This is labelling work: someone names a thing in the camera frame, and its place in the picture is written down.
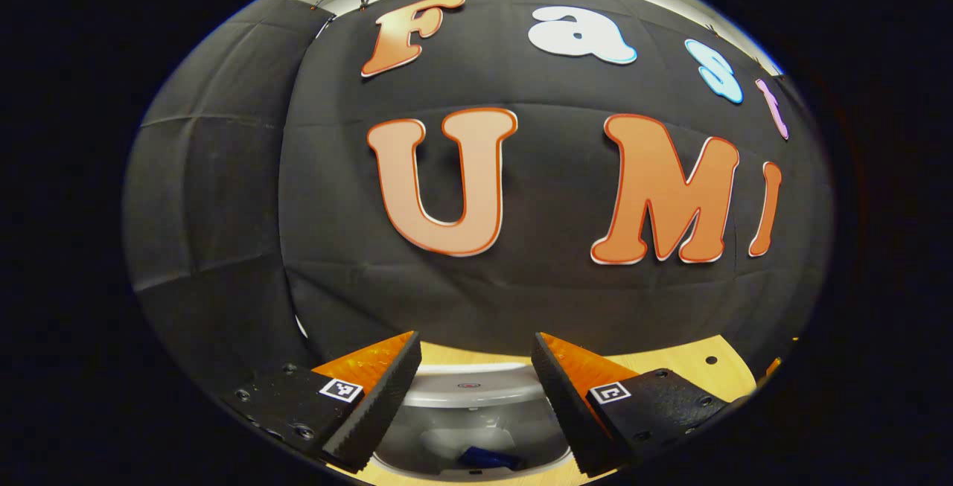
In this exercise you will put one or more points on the white desktop garbage bin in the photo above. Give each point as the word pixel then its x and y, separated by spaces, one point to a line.
pixel 476 389

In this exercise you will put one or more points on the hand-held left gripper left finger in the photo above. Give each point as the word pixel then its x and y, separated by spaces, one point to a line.
pixel 380 411

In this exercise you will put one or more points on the wooden desktop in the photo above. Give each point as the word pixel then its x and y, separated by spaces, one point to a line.
pixel 670 359

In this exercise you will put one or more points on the black backdrop cloth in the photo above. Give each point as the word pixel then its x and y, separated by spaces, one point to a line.
pixel 558 292

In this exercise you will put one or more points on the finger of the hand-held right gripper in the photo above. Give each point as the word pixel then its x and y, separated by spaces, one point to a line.
pixel 774 367

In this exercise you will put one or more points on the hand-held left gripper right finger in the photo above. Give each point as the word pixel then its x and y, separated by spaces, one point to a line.
pixel 562 411

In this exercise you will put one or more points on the silver blue pop can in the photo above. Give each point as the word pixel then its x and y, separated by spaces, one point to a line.
pixel 488 458

